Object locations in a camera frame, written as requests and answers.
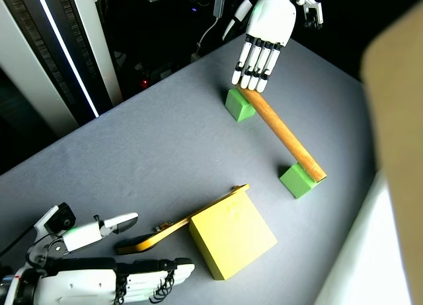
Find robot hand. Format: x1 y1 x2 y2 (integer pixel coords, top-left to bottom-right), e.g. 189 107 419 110
34 212 196 305
221 0 297 93

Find round wooden dowel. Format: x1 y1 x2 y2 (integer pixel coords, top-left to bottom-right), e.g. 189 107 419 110
239 86 328 183

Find grey usb hub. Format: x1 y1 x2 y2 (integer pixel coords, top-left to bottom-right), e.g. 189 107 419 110
213 0 227 19

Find green support block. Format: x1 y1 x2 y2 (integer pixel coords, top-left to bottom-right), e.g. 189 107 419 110
225 88 257 122
279 162 324 200

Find grey tablecloth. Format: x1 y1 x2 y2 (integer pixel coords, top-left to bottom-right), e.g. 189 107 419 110
0 33 384 305

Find yellow cube block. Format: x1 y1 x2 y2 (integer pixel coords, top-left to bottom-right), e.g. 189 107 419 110
188 191 278 281

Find brown cardboard sheet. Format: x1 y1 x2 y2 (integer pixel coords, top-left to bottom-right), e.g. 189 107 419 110
360 0 423 305

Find bright light strip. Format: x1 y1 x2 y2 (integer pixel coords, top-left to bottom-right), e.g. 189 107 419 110
34 0 100 118

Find white backdrop sheet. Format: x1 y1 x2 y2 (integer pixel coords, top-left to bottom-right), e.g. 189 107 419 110
313 171 414 305

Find white cable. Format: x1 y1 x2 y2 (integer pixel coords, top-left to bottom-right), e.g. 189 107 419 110
197 16 219 56

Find white rack frame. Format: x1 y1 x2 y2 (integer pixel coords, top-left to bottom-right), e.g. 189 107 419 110
0 0 123 130

